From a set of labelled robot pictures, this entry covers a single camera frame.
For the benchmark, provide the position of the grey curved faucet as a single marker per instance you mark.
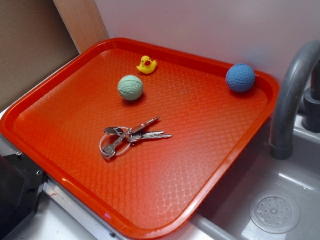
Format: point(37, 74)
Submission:
point(291, 99)

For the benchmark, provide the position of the brown cardboard panel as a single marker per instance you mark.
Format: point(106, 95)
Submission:
point(34, 43)

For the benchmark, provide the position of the orange plastic tray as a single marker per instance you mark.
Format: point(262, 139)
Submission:
point(157, 185)

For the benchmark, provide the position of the green dimpled ball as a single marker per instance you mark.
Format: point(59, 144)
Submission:
point(130, 88)

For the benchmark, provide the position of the wooden board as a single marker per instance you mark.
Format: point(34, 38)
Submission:
point(83, 22)

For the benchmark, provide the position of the silver key bunch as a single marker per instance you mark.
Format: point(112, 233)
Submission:
point(117, 140)

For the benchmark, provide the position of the yellow rubber duck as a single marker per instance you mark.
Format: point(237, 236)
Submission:
point(147, 65)

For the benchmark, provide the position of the blue dimpled ball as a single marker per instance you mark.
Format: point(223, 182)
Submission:
point(240, 78)

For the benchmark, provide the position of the grey sink drain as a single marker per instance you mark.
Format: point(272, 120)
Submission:
point(274, 212)

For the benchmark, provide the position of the grey toy sink basin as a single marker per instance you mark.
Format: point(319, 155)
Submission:
point(224, 215)

